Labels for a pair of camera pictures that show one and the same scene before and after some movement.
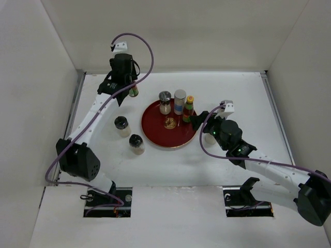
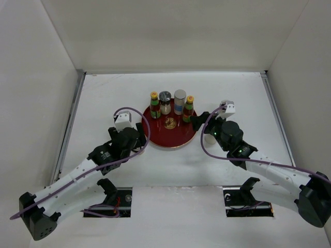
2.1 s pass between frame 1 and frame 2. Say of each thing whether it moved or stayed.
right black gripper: stayed
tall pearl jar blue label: stayed
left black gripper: moved
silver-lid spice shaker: stayed
